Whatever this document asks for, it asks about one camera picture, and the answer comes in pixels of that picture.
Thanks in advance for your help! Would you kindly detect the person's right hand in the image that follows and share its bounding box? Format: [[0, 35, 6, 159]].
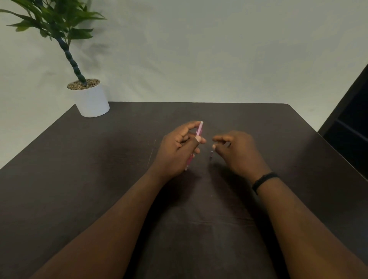
[[212, 131, 272, 184]]

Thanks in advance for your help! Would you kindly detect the person's left hand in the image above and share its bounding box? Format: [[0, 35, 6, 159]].
[[151, 121, 207, 181]]

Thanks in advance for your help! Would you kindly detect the pink pen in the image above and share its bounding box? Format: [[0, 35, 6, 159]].
[[184, 121, 204, 172]]

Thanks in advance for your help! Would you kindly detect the person's right forearm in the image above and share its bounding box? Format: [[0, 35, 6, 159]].
[[253, 177, 368, 279]]

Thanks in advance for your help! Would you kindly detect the person's left forearm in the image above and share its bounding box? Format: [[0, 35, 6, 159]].
[[29, 168, 173, 279]]

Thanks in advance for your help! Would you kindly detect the black wristband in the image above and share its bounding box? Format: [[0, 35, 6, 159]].
[[251, 172, 279, 195]]

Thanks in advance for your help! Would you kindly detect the white plant pot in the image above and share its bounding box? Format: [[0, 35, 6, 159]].
[[67, 79, 110, 118]]

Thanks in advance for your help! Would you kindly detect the dark cabinet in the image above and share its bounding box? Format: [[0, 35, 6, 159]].
[[317, 64, 368, 182]]

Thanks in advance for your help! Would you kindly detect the green artificial plant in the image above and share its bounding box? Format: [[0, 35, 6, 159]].
[[0, 0, 107, 86]]

